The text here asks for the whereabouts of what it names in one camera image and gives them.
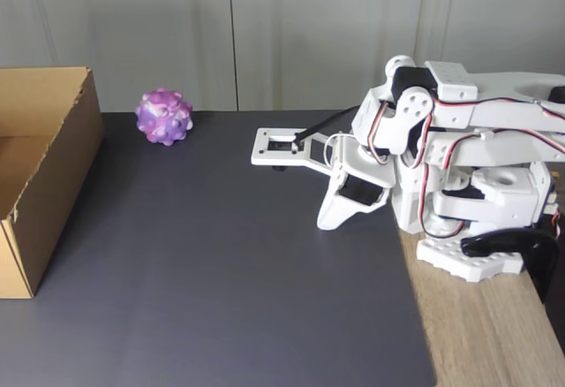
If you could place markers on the purple white knobbly ball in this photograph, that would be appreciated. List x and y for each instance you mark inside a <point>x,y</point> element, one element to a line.
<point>163,117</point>

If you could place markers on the brown cardboard box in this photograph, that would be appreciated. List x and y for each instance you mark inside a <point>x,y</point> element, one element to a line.
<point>48,153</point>

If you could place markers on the dark grey table mat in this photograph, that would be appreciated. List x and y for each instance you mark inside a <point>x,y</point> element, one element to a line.
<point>220,272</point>

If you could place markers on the black table clamp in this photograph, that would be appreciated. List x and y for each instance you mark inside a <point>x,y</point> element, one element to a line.
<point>536,254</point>

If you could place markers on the white gripper camera mount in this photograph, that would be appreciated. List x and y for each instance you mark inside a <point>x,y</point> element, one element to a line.
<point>265,155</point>

